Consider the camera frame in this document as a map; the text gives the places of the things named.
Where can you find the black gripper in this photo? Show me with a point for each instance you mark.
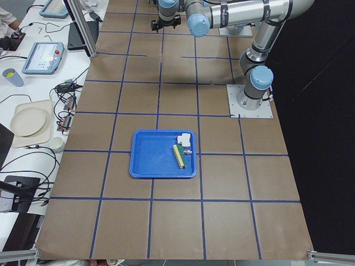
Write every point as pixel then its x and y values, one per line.
pixel 166 22

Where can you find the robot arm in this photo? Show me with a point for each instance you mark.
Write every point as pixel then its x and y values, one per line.
pixel 167 14
pixel 272 16

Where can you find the black power adapter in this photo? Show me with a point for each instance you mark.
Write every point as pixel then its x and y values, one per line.
pixel 95 17

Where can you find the blue teach pendant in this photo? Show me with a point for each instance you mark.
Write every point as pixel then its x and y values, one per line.
pixel 54 9
pixel 44 58

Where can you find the white circuit breaker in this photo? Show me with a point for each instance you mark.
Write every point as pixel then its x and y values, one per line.
pixel 183 141

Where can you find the usb hub board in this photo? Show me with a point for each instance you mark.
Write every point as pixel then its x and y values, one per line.
pixel 70 103
pixel 64 124

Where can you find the green yellow terminal block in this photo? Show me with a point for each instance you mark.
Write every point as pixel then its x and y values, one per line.
pixel 179 155

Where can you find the blue plastic tray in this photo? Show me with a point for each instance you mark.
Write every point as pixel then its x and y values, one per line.
pixel 152 155

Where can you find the white paper cup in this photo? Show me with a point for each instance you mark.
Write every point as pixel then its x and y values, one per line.
pixel 57 144

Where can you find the grey cup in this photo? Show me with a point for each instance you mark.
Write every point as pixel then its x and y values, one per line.
pixel 13 77

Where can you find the beige tray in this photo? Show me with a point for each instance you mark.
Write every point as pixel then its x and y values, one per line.
pixel 44 134

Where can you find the beige plate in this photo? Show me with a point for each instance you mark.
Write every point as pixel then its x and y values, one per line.
pixel 28 121

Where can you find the black device stand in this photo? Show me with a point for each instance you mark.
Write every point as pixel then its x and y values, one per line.
pixel 19 192

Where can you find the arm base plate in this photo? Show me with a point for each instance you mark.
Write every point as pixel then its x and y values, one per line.
pixel 236 111
pixel 240 31

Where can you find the aluminium frame post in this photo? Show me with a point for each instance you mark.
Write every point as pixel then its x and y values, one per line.
pixel 76 14

